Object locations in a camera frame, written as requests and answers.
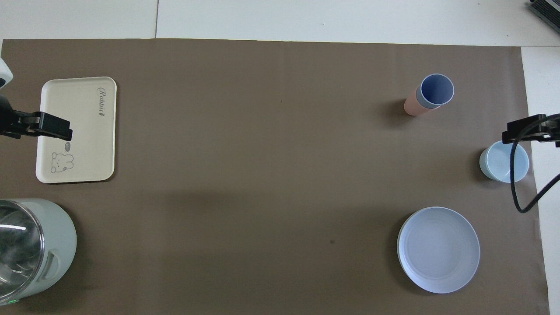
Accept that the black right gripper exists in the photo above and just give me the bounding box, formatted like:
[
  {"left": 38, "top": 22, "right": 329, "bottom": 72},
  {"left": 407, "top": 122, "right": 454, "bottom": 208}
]
[{"left": 501, "top": 114, "right": 560, "bottom": 147}]

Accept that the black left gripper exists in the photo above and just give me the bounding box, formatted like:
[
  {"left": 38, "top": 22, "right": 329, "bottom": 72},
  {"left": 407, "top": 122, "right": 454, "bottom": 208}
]
[{"left": 0, "top": 94, "right": 73, "bottom": 141}]

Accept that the blue ribbed cup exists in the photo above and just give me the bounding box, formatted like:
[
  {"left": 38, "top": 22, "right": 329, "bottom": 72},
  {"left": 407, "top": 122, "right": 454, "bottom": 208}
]
[{"left": 416, "top": 73, "right": 455, "bottom": 109}]

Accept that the pink cup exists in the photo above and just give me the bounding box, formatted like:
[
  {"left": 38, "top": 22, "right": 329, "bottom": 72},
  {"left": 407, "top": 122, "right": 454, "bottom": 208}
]
[{"left": 404, "top": 87, "right": 439, "bottom": 116}]

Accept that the cream rabbit print tray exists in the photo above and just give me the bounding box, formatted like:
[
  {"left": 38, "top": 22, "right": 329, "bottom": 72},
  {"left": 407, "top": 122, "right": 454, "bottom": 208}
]
[{"left": 35, "top": 77, "right": 118, "bottom": 183}]

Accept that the light blue bowl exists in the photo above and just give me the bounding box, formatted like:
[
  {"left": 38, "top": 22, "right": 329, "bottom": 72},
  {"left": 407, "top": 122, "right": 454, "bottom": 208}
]
[{"left": 479, "top": 141, "right": 529, "bottom": 183}]

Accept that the pale green electric pot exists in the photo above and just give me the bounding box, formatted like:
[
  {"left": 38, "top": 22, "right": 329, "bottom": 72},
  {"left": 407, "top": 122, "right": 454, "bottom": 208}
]
[{"left": 0, "top": 198, "right": 77, "bottom": 305}]

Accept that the grey ribbed device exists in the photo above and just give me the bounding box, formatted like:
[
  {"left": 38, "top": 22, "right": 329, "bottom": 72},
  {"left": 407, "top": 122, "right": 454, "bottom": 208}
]
[{"left": 527, "top": 0, "right": 560, "bottom": 34}]

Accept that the glass pot lid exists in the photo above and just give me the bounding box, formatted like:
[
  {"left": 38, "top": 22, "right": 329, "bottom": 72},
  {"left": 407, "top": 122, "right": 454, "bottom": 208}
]
[{"left": 0, "top": 200, "right": 45, "bottom": 299}]

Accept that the pale blue plate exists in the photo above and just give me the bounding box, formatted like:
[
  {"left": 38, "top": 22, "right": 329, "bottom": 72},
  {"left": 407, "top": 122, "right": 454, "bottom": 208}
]
[{"left": 397, "top": 206, "right": 481, "bottom": 294}]

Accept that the brown paper table mat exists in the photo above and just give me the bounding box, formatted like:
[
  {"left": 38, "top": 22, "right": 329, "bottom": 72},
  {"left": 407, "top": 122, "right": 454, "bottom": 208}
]
[{"left": 0, "top": 38, "right": 550, "bottom": 315}]

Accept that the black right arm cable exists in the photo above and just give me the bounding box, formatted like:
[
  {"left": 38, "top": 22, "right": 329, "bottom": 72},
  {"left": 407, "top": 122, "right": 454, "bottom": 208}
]
[{"left": 511, "top": 115, "right": 560, "bottom": 214}]

